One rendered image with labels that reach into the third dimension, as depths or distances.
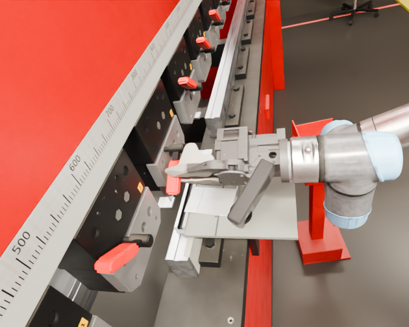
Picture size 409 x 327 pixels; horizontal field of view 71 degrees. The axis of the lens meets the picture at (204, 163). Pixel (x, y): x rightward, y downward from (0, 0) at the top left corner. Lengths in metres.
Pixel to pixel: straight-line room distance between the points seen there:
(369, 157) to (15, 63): 0.43
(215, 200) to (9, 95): 0.55
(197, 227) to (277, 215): 0.19
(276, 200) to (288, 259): 1.06
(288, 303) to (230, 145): 1.28
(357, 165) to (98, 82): 0.37
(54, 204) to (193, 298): 0.52
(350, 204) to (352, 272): 1.25
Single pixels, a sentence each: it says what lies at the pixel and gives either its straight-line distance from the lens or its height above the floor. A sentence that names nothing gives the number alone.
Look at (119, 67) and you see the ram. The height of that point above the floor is 1.42.
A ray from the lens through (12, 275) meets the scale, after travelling 0.31.
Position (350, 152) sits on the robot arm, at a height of 1.26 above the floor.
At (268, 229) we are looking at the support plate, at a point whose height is 1.00.
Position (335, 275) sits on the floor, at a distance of 1.75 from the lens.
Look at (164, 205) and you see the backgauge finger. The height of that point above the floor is 1.00.
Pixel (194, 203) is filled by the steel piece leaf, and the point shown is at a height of 1.00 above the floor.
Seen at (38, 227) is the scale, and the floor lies 1.39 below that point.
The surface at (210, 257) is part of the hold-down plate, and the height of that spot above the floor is 0.91.
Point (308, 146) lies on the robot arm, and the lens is 0.45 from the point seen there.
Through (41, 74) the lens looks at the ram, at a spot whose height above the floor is 1.49.
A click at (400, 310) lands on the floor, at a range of 1.74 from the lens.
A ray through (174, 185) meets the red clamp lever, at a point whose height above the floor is 1.22.
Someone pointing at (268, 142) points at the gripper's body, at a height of 1.26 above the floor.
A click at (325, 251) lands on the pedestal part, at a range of 1.67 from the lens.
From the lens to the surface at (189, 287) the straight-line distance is 0.80.
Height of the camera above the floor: 1.58
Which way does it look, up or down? 42 degrees down
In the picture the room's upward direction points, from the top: 19 degrees counter-clockwise
